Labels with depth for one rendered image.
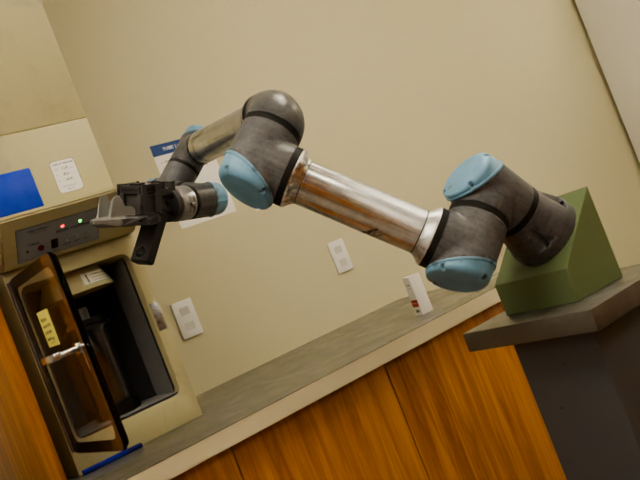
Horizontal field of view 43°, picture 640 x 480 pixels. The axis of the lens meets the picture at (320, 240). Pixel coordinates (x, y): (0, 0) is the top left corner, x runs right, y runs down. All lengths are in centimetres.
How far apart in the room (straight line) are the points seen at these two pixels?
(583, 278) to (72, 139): 119
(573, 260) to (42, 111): 124
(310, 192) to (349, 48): 173
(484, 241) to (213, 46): 158
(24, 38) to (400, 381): 121
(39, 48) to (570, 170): 250
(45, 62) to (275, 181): 81
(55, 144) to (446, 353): 108
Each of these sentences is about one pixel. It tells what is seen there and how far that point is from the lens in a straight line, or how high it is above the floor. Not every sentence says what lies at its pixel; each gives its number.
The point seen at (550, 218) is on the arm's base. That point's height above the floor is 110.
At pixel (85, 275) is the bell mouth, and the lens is 197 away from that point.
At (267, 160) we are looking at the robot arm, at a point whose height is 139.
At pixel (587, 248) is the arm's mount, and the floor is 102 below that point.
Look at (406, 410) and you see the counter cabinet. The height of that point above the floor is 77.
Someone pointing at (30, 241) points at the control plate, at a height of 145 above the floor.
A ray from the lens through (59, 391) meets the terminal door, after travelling 182.
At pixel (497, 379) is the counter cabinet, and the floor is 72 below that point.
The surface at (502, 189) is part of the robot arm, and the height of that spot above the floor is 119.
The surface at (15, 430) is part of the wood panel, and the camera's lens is 190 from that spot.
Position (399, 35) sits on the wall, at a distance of 336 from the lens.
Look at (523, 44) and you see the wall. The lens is 390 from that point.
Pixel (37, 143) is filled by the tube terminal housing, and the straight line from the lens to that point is 200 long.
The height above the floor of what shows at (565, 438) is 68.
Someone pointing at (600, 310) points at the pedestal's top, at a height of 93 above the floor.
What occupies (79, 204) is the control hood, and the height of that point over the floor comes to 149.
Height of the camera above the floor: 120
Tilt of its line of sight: 1 degrees up
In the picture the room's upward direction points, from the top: 22 degrees counter-clockwise
